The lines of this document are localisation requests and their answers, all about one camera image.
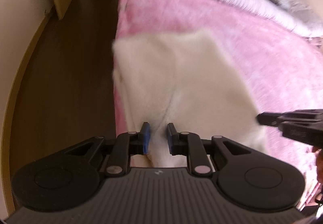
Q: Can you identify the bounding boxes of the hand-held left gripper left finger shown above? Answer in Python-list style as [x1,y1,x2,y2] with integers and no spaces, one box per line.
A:
[64,122,151,177]

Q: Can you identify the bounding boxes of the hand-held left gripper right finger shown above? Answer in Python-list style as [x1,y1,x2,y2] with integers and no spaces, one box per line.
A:
[167,122,253,177]

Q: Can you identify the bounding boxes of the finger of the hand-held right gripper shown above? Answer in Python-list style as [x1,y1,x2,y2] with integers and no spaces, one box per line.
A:
[257,109,323,126]
[279,120,323,149]

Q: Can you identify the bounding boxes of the cream sweater with blue stripes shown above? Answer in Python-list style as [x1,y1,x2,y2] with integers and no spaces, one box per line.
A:
[112,29,268,167]

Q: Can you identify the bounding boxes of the pink rose pattern blanket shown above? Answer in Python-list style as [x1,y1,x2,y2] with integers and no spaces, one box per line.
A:
[113,0,323,212]

